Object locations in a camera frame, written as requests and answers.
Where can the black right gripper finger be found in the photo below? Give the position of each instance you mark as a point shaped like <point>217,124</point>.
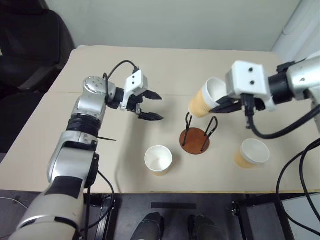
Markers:
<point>223,100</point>
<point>227,109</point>

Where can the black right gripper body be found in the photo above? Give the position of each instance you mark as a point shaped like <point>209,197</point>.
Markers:
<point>260,104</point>

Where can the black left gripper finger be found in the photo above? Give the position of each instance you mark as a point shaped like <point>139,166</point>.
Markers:
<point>150,116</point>
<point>153,95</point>

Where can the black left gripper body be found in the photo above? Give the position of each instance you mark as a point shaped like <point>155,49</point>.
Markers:
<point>134,103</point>

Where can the brown paper cup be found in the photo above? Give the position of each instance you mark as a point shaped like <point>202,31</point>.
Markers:
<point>200,102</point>
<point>158,160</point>
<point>255,150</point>

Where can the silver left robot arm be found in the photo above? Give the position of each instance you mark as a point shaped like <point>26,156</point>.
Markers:
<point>88,106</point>

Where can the black zip tie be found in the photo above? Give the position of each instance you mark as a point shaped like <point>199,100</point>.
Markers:
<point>106,138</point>

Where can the white ribbed panel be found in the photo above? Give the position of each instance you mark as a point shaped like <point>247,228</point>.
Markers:
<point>300,32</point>

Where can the black tape strip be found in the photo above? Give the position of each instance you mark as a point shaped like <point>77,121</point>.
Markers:
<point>173,206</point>

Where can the black metal table leg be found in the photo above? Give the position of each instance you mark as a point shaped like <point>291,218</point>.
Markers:
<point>255,215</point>
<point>105,215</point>

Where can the black office chair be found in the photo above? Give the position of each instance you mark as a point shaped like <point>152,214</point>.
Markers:
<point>30,50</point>

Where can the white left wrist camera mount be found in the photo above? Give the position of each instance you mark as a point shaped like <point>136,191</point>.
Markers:
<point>135,81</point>

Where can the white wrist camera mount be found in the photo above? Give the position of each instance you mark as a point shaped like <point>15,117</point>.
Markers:
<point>135,81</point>
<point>246,77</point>

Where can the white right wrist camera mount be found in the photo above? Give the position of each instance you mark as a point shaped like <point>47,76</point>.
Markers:
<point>246,77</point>

